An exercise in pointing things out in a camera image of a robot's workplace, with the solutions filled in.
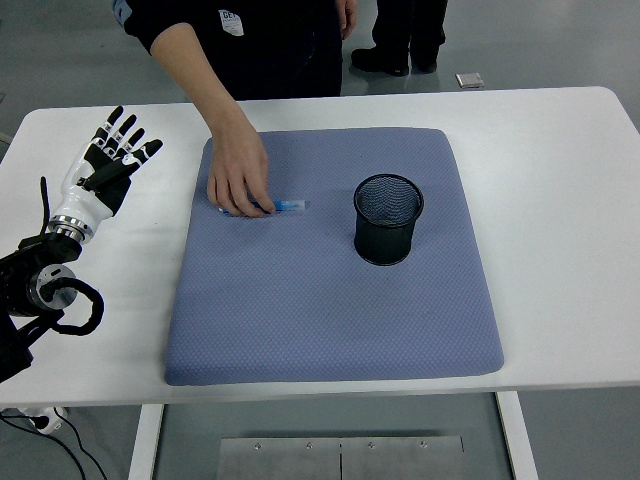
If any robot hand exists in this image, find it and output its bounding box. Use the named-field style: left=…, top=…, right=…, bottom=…
left=49, top=104, right=165, bottom=227

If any person's right hand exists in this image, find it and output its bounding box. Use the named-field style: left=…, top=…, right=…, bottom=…
left=206, top=117, right=277, bottom=219

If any person's left hand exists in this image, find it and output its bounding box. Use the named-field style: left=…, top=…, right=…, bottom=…
left=335, top=0, right=359, bottom=41

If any blue marker with clear cap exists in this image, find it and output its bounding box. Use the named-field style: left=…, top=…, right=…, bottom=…
left=218, top=198, right=311, bottom=218

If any black mesh pen holder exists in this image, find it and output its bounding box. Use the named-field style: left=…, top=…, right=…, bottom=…
left=353, top=173, right=425, bottom=267

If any person with black boots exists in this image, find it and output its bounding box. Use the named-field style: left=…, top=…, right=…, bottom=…
left=349, top=0, right=450, bottom=78

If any blue textured mat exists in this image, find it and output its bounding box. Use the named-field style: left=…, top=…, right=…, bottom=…
left=163, top=127, right=505, bottom=387

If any white power strip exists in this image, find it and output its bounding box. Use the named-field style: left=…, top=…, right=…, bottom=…
left=19, top=405, right=69, bottom=434

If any white table leg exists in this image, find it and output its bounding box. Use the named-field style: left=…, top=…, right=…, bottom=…
left=494, top=390, right=540, bottom=480
left=127, top=403, right=166, bottom=480

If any grey metal plate with screws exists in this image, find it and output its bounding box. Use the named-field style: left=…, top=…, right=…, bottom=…
left=218, top=435, right=465, bottom=480

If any black floor cable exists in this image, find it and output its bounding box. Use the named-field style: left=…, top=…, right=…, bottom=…
left=0, top=409, right=109, bottom=480

